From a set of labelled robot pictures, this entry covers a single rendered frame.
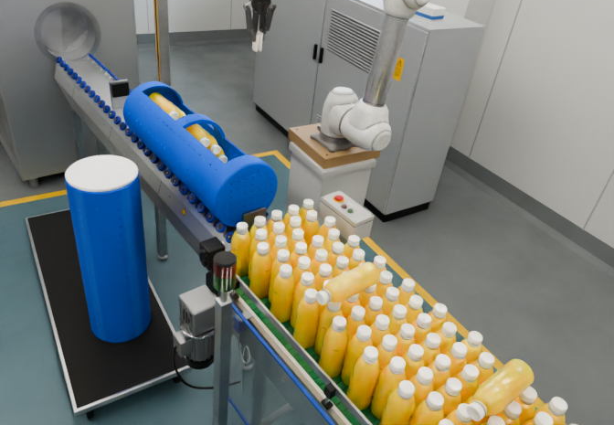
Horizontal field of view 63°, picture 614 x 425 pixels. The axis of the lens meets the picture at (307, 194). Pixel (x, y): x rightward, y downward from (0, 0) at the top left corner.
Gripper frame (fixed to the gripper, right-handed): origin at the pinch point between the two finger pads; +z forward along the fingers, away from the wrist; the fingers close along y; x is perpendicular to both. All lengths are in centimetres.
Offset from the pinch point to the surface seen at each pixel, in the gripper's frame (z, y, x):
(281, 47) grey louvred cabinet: 77, 153, 201
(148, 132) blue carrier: 48, -32, 33
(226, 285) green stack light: 42, -50, -73
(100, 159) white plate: 57, -53, 33
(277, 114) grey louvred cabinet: 141, 154, 199
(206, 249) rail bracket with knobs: 60, -38, -37
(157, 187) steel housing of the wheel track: 74, -31, 28
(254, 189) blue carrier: 49, -12, -25
